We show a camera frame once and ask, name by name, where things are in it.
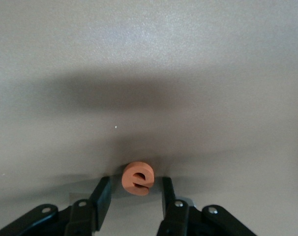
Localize orange foam letter e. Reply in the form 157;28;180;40
121;161;155;197

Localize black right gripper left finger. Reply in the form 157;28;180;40
65;177;113;236

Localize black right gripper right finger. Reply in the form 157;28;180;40
156;177;196;236

